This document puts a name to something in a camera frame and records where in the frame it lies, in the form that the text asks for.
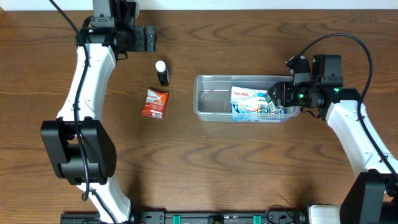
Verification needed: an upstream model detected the green round tin box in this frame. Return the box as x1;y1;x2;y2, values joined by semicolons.
264;93;281;113

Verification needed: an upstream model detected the blue Cool Fever box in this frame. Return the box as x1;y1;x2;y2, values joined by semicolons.
231;104;285;122

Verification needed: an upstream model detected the white blue Panadol box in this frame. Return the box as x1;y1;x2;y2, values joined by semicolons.
231;86;269;114

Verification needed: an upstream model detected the red Panadol box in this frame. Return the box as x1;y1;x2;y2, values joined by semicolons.
141;89;169;119

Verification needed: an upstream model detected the clear plastic container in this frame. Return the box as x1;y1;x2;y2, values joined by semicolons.
193;75;299;123

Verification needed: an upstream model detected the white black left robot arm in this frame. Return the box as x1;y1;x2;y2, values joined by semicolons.
40;0;157;223

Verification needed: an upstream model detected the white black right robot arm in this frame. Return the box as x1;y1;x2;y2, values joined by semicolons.
269;55;397;223

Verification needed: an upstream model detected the black bottle white cap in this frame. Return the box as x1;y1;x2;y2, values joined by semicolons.
155;60;170;86

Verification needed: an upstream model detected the black mounting rail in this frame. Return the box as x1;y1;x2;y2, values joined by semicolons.
60;210;308;224

